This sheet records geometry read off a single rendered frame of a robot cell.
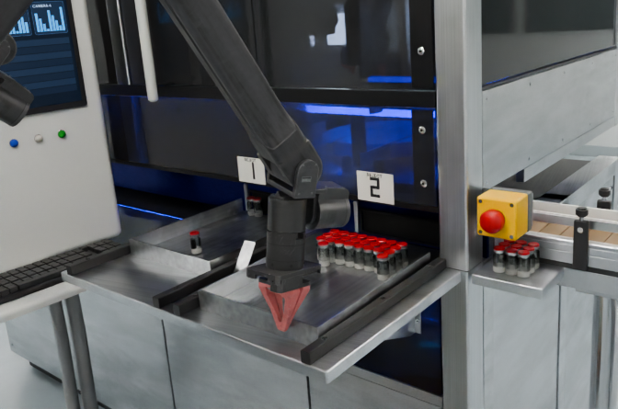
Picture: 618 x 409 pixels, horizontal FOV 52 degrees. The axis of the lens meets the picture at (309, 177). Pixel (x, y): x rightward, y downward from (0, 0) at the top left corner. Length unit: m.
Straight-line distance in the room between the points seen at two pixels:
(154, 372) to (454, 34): 1.41
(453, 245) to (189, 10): 0.67
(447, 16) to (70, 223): 1.10
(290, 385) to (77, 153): 0.80
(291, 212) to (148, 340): 1.20
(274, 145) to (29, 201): 0.95
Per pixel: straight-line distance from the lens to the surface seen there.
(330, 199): 0.96
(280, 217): 0.92
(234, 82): 0.82
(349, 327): 0.99
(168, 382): 2.06
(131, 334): 2.13
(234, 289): 1.18
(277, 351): 0.98
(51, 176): 1.72
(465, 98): 1.13
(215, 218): 1.59
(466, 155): 1.15
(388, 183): 1.24
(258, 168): 1.45
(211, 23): 0.80
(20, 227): 1.71
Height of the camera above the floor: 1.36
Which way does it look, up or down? 14 degrees down
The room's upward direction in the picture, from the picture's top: 4 degrees counter-clockwise
